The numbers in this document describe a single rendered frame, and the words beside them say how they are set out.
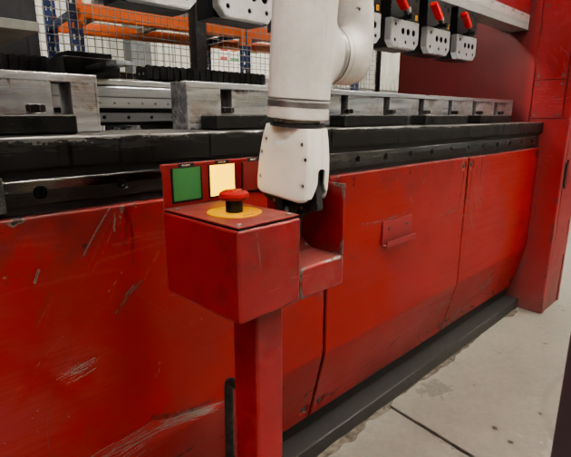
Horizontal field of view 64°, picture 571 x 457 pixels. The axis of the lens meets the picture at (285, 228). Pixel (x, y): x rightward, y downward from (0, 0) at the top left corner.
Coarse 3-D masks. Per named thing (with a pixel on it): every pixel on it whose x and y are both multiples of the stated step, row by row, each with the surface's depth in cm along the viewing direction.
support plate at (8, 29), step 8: (0, 24) 47; (8, 24) 47; (16, 24) 48; (24, 24) 48; (32, 24) 49; (0, 32) 49; (8, 32) 49; (16, 32) 49; (24, 32) 49; (32, 32) 49; (0, 40) 55; (8, 40) 55; (16, 40) 55
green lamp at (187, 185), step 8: (184, 168) 63; (192, 168) 64; (176, 176) 62; (184, 176) 63; (192, 176) 64; (176, 184) 62; (184, 184) 63; (192, 184) 64; (200, 184) 65; (176, 192) 62; (184, 192) 63; (192, 192) 64; (200, 192) 65; (176, 200) 63
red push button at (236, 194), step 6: (222, 192) 58; (228, 192) 58; (234, 192) 58; (240, 192) 58; (246, 192) 58; (222, 198) 58; (228, 198) 57; (234, 198) 57; (240, 198) 58; (246, 198) 58; (228, 204) 58; (234, 204) 58; (240, 204) 59; (228, 210) 59; (234, 210) 58; (240, 210) 59
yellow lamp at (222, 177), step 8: (216, 168) 66; (224, 168) 68; (232, 168) 69; (216, 176) 67; (224, 176) 68; (232, 176) 69; (216, 184) 67; (224, 184) 68; (232, 184) 69; (216, 192) 67
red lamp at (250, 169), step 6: (246, 162) 70; (252, 162) 71; (258, 162) 72; (246, 168) 71; (252, 168) 72; (246, 174) 71; (252, 174) 72; (246, 180) 71; (252, 180) 72; (246, 186) 71; (252, 186) 72
